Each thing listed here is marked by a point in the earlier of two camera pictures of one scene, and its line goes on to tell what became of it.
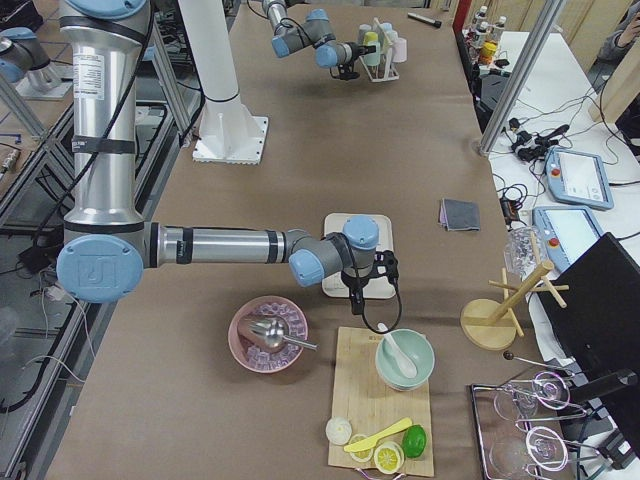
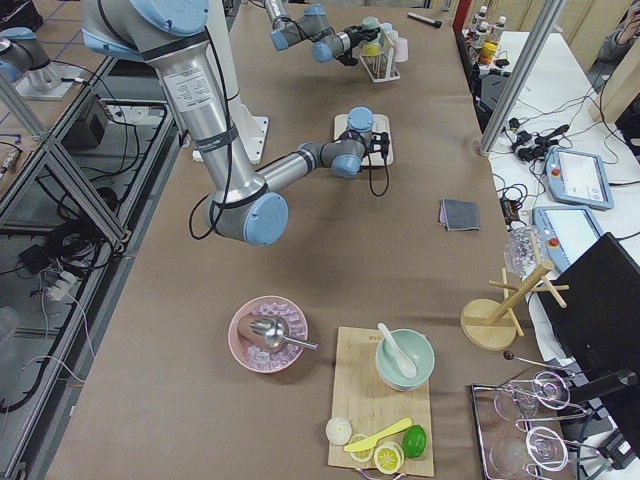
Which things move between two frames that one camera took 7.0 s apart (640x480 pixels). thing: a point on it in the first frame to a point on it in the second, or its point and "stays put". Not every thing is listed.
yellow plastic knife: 365,444 stays put
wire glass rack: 545,430 stays put
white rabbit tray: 380,287 to 381,124
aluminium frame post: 506,105 stays put
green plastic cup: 372,59 to 370,23
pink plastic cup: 399,50 stays put
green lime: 414,440 stays put
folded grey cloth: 459,215 stays put
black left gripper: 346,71 to 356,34
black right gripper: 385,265 to 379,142
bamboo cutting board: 363,397 stays put
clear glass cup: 522,253 stays put
